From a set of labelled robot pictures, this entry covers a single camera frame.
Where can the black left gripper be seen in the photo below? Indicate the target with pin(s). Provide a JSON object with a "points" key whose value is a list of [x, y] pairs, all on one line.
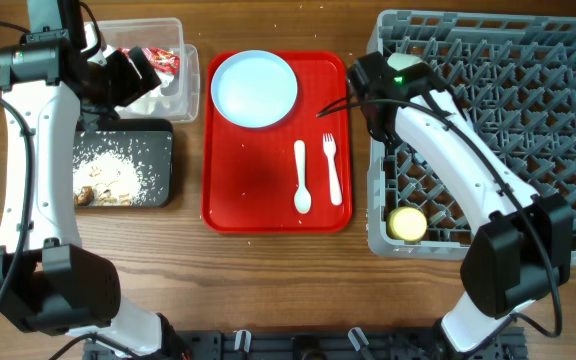
{"points": [[130, 78]]}

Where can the white tissue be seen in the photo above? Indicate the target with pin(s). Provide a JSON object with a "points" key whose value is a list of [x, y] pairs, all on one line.
{"points": [[154, 103]]}

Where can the red snack wrapper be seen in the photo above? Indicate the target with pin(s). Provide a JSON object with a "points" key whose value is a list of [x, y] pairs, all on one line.
{"points": [[163, 61]]}

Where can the light blue plate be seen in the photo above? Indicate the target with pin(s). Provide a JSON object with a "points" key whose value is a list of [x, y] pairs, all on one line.
{"points": [[254, 89]]}

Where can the white rice pile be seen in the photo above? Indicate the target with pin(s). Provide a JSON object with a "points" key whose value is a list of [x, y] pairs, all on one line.
{"points": [[115, 179]]}

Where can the brown food scrap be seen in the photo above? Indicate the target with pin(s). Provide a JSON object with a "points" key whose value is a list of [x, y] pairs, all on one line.
{"points": [[84, 197]]}

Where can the white plastic fork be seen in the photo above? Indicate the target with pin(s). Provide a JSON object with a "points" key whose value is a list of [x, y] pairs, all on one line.
{"points": [[329, 148]]}

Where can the white plastic spoon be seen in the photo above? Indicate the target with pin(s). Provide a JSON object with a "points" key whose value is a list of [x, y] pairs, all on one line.
{"points": [[302, 197]]}

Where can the pale green bowl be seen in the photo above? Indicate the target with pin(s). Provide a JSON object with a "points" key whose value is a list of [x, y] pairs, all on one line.
{"points": [[400, 61]]}

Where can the yellow plastic cup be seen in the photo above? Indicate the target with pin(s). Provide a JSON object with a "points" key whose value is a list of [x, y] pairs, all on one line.
{"points": [[407, 224]]}

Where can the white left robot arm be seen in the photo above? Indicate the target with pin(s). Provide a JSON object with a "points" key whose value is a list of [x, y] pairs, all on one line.
{"points": [[52, 82]]}

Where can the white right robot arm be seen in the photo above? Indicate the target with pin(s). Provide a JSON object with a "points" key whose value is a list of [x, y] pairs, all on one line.
{"points": [[521, 251]]}

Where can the black food waste tray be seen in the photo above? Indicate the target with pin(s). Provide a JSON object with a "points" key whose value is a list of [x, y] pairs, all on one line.
{"points": [[150, 142]]}

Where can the blue-grey dishwasher rack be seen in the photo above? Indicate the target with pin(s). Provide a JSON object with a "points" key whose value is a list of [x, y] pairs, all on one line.
{"points": [[515, 78]]}

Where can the clear plastic bin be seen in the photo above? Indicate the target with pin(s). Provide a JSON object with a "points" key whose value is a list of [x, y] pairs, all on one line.
{"points": [[164, 33]]}

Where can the red plastic tray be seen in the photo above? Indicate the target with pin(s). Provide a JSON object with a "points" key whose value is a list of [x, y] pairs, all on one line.
{"points": [[249, 175]]}

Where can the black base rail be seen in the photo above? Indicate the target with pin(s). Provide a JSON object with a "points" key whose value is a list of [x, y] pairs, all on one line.
{"points": [[399, 344]]}

